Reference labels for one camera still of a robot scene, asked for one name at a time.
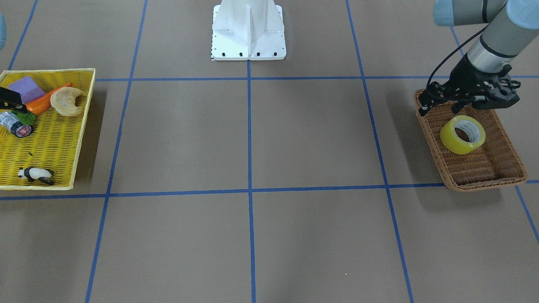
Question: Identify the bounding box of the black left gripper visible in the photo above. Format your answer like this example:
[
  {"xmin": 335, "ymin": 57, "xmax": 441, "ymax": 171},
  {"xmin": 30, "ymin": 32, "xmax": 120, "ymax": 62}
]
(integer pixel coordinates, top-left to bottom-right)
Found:
[{"xmin": 448, "ymin": 57, "xmax": 520, "ymax": 113}]

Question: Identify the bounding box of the yellow tape roll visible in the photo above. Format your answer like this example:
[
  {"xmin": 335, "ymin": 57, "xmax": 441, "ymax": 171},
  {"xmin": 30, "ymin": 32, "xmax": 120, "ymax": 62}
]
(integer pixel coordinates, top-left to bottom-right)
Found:
[{"xmin": 440, "ymin": 115, "xmax": 486, "ymax": 155}]

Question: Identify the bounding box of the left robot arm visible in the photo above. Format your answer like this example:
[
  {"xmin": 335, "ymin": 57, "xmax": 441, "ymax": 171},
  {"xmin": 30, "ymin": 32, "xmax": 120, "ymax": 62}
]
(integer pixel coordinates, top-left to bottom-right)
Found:
[{"xmin": 422, "ymin": 0, "xmax": 539, "ymax": 114}]

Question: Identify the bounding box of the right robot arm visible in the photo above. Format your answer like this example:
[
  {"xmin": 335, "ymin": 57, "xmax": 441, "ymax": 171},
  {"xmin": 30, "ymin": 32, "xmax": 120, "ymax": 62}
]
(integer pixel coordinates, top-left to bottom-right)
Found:
[{"xmin": 0, "ymin": 13, "xmax": 7, "ymax": 50}]

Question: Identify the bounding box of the yellow plastic basket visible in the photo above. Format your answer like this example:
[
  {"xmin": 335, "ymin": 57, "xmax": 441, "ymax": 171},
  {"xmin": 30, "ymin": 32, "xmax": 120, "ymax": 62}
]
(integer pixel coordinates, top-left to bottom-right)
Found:
[{"xmin": 0, "ymin": 68, "xmax": 96, "ymax": 191}]

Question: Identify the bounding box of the croissant toy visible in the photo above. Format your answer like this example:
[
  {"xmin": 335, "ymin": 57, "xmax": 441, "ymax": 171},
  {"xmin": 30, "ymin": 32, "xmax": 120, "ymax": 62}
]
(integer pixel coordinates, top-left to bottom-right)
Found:
[{"xmin": 50, "ymin": 87, "xmax": 83, "ymax": 117}]

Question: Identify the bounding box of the orange carrot toy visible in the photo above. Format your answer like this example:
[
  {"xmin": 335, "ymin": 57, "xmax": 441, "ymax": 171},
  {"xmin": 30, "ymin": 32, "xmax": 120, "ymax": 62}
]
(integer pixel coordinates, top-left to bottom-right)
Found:
[{"xmin": 25, "ymin": 82, "xmax": 73, "ymax": 116}]

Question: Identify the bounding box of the purple cube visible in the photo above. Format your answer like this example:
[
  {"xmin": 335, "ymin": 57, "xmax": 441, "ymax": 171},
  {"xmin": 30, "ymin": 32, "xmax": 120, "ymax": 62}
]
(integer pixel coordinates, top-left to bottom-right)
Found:
[{"xmin": 8, "ymin": 75, "xmax": 45, "ymax": 105}]

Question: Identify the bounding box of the panda figurine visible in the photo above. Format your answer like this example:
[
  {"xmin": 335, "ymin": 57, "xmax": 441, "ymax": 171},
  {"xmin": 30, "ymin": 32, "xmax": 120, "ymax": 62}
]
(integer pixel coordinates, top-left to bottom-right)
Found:
[{"xmin": 17, "ymin": 166, "xmax": 55, "ymax": 186}]

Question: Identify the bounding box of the small dark jar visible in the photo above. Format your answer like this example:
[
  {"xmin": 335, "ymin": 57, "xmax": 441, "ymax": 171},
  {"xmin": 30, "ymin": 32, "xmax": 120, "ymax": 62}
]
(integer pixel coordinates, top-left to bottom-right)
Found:
[{"xmin": 0, "ymin": 111, "xmax": 34, "ymax": 138}]

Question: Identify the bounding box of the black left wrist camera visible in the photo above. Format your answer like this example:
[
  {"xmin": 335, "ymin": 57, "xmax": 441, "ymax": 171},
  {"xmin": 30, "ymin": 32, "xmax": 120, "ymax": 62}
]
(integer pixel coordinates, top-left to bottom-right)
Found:
[{"xmin": 418, "ymin": 81, "xmax": 457, "ymax": 117}]

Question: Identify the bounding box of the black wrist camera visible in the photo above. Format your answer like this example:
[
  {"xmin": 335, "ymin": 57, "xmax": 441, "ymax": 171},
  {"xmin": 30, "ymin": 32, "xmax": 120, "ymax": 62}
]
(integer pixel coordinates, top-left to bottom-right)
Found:
[
  {"xmin": 418, "ymin": 81, "xmax": 457, "ymax": 117},
  {"xmin": 0, "ymin": 88, "xmax": 27, "ymax": 113}
]

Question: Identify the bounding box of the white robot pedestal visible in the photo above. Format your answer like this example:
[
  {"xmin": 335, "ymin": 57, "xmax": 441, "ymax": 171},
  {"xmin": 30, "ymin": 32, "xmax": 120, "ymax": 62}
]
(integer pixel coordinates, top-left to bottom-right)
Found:
[{"xmin": 211, "ymin": 0, "xmax": 287, "ymax": 61}]

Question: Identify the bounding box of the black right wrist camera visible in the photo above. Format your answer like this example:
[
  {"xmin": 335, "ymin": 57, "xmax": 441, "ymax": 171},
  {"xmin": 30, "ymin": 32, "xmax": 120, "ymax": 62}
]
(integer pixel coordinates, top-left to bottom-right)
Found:
[{"xmin": 0, "ymin": 88, "xmax": 27, "ymax": 113}]

